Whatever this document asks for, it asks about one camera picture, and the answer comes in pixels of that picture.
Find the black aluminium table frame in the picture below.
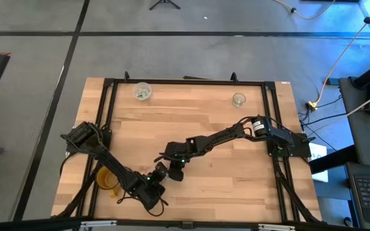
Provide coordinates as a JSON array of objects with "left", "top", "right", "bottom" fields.
[{"left": 51, "top": 78, "right": 324, "bottom": 225}]

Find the wide clear plastic bin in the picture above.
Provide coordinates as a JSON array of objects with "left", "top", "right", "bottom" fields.
[{"left": 132, "top": 81, "right": 153, "bottom": 102}]

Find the yellow ceramic mug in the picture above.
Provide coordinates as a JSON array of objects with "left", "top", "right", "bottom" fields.
[{"left": 94, "top": 165, "right": 123, "bottom": 198}]

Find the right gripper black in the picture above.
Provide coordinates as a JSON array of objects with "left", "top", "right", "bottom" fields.
[{"left": 154, "top": 137, "right": 205, "bottom": 182}]

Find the black aluminium crossbar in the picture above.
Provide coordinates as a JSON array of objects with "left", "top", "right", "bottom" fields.
[{"left": 0, "top": 216, "right": 370, "bottom": 231}]

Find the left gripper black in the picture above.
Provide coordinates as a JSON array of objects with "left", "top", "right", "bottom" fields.
[{"left": 130, "top": 161, "right": 170, "bottom": 211}]

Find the beige cable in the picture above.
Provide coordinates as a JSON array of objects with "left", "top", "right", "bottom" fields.
[{"left": 313, "top": 0, "right": 370, "bottom": 105}]

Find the white paper with green print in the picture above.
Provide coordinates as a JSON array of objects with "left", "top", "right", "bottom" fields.
[{"left": 309, "top": 142, "right": 329, "bottom": 183}]

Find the black stand beam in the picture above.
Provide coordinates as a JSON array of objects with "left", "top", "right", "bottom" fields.
[{"left": 308, "top": 144, "right": 359, "bottom": 175}]

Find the small clear glass cup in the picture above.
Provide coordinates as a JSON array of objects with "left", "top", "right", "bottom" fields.
[{"left": 232, "top": 92, "right": 247, "bottom": 108}]

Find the grey side desk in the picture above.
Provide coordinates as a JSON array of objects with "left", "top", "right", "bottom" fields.
[{"left": 338, "top": 76, "right": 370, "bottom": 231}]

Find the yellow floor cable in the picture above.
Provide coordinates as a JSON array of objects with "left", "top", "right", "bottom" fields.
[{"left": 273, "top": 0, "right": 337, "bottom": 21}]

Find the white cable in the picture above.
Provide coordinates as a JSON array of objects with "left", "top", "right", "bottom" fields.
[{"left": 342, "top": 86, "right": 370, "bottom": 117}]

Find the black tripod stand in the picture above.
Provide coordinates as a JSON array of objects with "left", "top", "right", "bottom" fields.
[{"left": 148, "top": 0, "right": 181, "bottom": 10}]

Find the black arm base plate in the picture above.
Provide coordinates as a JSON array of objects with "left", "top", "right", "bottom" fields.
[
  {"left": 266, "top": 130, "right": 312, "bottom": 158},
  {"left": 65, "top": 128, "right": 112, "bottom": 154}
]

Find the black sleeved cable bundle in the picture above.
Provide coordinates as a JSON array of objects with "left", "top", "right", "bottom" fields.
[
  {"left": 273, "top": 157, "right": 321, "bottom": 224},
  {"left": 55, "top": 153, "right": 104, "bottom": 219}
]

